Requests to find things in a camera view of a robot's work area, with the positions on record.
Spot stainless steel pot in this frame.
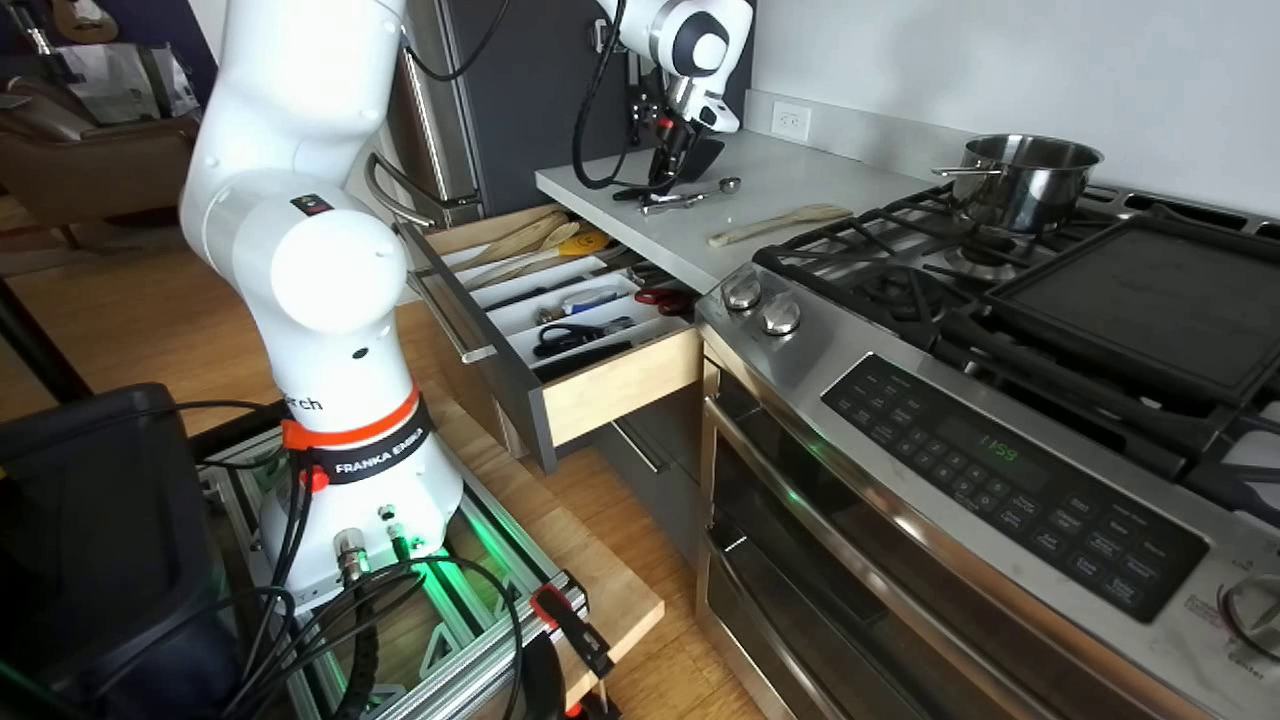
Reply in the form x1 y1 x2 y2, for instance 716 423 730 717
942 131 1100 233

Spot cream wooden utensil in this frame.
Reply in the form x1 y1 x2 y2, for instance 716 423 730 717
709 203 851 247

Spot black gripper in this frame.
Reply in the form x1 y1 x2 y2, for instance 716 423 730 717
648 118 725 196

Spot black handled scissors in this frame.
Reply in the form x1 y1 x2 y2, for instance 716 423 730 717
534 318 634 361

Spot black griddle plate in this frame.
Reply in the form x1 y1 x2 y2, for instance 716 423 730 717
992 222 1280 407

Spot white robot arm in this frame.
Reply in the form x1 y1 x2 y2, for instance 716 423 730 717
180 0 463 608

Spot black box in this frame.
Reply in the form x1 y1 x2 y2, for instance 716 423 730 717
0 383 241 720

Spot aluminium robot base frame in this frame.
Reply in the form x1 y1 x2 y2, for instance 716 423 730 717
198 433 614 720

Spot silver ice cream scoop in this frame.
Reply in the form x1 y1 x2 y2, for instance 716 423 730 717
678 177 740 208

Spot white plastic utensil tray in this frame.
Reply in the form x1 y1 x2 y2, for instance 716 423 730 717
443 243 693 374

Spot wooden kitchen drawer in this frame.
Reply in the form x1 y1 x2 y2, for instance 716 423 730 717
399 203 700 468

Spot stainless steel gas stove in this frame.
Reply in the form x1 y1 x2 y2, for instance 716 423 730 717
695 187 1280 720

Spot stainless steel refrigerator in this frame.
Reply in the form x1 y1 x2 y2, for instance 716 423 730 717
363 0 510 229

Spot white wall outlet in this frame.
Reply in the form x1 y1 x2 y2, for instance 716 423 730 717
773 100 814 146

